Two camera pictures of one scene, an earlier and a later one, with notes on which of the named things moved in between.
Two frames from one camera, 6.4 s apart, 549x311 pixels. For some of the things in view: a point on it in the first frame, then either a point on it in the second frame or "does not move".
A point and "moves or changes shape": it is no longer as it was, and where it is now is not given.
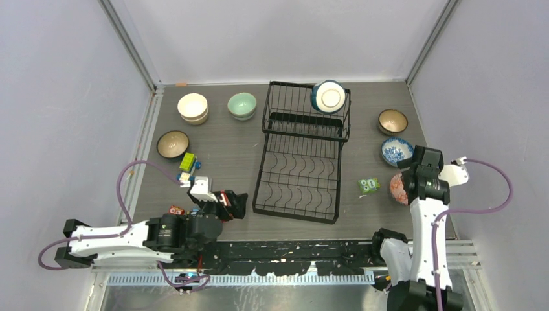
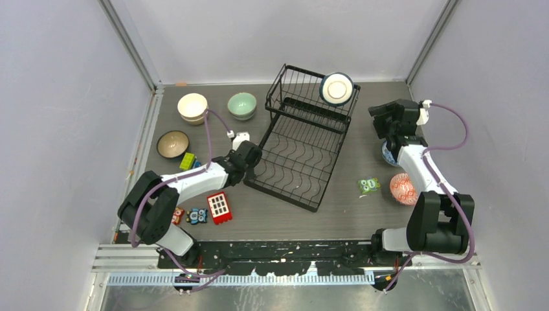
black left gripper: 238,202 → 250,174
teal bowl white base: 327,96 moves or changes shape
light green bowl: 241,104 does not move
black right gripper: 404,164 → 379,114
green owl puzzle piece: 368,184 does not move
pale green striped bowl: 242,114 does not move
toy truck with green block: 188,164 does not move
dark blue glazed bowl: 172,144 does not move
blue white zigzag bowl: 398,190 does not move
